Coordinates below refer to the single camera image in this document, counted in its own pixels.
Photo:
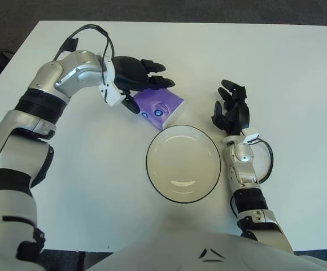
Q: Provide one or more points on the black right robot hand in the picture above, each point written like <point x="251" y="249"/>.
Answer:
<point x="238" y="113"/>

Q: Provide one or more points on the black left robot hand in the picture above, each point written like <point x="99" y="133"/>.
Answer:
<point x="130" y="70"/>

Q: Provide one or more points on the purple tissue paper pack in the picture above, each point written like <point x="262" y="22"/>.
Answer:
<point x="160" y="105"/>

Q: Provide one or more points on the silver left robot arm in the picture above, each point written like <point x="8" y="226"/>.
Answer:
<point x="25" y="135"/>

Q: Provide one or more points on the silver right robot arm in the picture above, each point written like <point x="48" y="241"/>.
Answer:
<point x="246" y="172"/>

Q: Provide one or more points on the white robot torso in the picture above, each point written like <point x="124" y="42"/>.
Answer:
<point x="180" y="251"/>

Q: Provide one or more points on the black table leg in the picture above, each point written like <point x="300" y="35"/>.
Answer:
<point x="81" y="262"/>

